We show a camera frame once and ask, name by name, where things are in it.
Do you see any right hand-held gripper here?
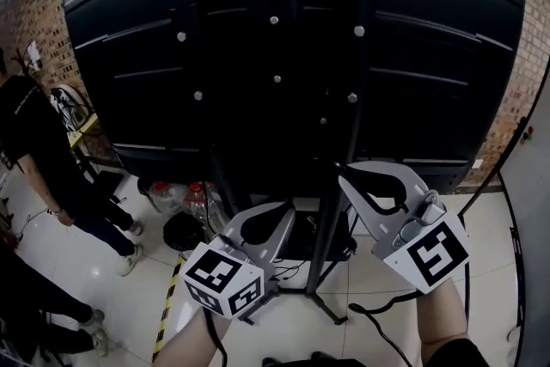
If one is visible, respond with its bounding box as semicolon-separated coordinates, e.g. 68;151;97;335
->
337;161;471;296

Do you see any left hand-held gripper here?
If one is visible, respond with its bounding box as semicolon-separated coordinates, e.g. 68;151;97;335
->
182;201;297;326

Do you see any person's left forearm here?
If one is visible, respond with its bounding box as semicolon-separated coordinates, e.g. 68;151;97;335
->
152;304;235;367

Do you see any person's right forearm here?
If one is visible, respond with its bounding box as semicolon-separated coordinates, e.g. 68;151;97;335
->
414;277;469;358

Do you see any clear red-capped water bottle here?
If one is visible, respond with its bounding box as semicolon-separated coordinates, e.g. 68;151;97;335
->
148;180;186;214
184;180;229;229

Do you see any black metal television stand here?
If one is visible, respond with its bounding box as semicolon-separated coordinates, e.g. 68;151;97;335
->
169;0;379;326

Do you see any yellow black hazard tape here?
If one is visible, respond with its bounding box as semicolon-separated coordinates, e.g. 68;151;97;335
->
150;253;184;364

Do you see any whiteboard on black stand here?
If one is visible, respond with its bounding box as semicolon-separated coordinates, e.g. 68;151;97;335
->
457;55;550;367

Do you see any person's black shirt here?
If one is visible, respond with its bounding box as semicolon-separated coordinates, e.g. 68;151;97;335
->
420;338;491;367

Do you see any light wooden standing desk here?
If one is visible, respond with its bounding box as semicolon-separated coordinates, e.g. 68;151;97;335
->
66;115;125;203

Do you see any large black television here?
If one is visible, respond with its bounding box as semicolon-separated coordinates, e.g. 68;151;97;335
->
59;0;528;194

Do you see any white rounded device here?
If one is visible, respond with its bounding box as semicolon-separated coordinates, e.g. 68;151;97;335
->
50;84;89;128

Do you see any black coat rack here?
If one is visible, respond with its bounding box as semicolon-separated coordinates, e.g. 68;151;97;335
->
10;49;42;76

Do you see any short black cable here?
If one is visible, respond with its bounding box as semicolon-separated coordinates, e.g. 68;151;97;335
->
272;264;310;283

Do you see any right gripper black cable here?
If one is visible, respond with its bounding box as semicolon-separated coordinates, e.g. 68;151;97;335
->
347;290;422;367

